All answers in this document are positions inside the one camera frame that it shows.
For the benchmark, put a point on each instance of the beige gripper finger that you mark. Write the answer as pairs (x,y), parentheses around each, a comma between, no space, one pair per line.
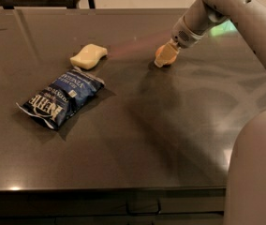
(166,53)

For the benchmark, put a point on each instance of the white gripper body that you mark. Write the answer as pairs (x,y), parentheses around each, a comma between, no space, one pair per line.
(184,35)

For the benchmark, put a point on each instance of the orange fruit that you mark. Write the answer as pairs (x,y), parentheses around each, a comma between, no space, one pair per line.
(165,56)

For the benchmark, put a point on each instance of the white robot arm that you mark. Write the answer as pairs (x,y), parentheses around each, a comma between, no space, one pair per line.
(245,201)

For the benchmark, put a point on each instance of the yellow sponge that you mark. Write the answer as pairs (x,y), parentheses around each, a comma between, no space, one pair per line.
(88,56)

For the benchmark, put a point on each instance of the blue kettle chips bag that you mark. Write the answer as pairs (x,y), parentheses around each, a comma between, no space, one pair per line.
(62,98)

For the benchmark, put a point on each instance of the black drawer handle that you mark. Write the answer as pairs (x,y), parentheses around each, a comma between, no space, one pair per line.
(143,208)

